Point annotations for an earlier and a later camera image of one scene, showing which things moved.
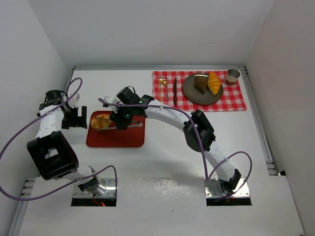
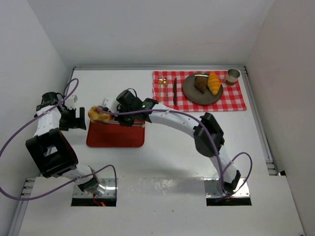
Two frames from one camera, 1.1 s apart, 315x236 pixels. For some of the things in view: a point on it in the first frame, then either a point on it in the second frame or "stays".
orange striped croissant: (213, 83) stays
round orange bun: (101, 121) to (94, 113)
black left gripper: (74, 118) stays
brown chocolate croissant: (201, 81) stays
